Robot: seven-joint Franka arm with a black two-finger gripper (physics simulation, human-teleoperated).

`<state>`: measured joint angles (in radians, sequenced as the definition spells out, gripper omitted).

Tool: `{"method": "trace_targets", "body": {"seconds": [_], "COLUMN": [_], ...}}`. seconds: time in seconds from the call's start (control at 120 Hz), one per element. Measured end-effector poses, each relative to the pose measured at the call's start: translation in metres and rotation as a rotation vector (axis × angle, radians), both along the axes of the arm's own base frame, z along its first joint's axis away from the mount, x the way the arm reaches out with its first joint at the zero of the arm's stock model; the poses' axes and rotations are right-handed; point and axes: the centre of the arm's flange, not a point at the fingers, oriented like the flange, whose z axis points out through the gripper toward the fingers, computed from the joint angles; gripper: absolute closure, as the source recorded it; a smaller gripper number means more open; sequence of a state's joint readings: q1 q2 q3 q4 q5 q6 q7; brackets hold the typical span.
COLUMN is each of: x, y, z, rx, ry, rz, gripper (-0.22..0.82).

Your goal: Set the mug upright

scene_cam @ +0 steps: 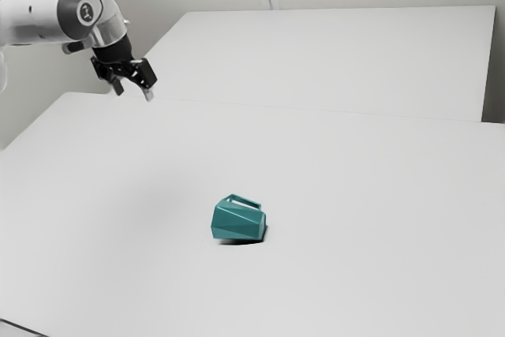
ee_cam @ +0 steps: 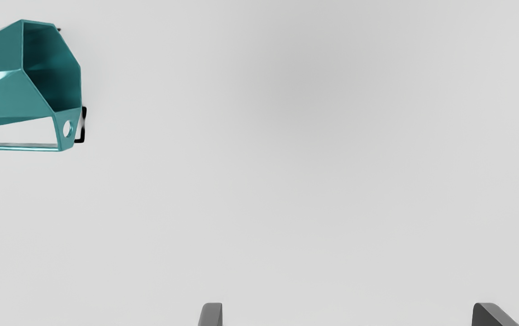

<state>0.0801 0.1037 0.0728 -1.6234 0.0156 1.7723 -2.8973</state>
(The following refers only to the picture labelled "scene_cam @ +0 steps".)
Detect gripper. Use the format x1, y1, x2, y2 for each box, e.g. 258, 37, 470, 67
89, 36, 159, 103

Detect teal faceted mug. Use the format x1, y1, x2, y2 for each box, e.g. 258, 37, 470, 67
209, 193, 267, 243

